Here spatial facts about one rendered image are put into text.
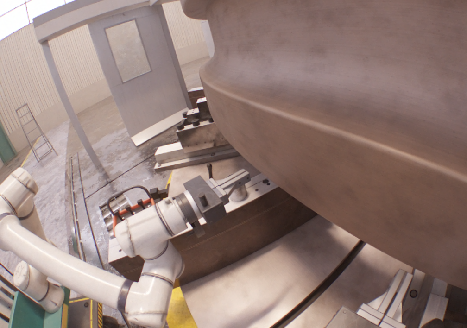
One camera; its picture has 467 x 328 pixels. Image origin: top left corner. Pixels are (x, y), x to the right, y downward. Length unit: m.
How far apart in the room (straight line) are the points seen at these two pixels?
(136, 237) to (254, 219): 0.62
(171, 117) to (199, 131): 2.35
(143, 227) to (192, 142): 1.40
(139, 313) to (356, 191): 0.52
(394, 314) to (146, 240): 0.48
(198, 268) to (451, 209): 1.02
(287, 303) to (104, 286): 0.78
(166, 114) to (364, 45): 3.81
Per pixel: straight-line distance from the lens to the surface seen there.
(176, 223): 0.48
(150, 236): 0.49
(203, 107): 1.80
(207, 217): 0.47
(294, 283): 1.09
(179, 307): 1.53
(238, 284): 1.12
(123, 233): 0.50
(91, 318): 1.47
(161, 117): 4.04
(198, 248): 0.98
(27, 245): 0.66
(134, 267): 1.02
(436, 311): 0.78
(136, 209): 0.94
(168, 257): 0.56
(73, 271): 0.58
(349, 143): 0.40
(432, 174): 0.38
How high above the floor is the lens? 1.32
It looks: 31 degrees down
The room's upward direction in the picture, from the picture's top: 15 degrees counter-clockwise
